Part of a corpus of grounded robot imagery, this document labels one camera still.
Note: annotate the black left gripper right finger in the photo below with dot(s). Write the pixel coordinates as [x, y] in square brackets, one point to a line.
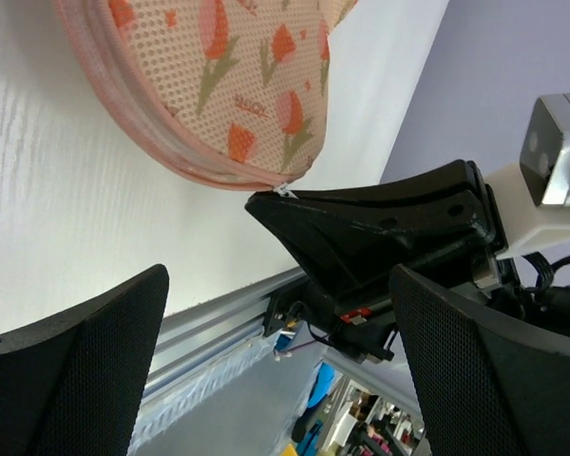
[487, 383]

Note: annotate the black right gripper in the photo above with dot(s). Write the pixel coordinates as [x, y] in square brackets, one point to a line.
[436, 224]

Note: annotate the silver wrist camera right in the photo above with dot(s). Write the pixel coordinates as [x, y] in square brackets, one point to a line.
[545, 155]

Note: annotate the aluminium table rail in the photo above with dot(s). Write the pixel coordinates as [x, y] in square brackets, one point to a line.
[189, 339]

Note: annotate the tulip print mesh laundry bag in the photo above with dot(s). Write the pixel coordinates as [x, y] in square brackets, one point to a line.
[231, 94]

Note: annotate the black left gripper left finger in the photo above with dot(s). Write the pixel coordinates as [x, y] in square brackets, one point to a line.
[72, 383]

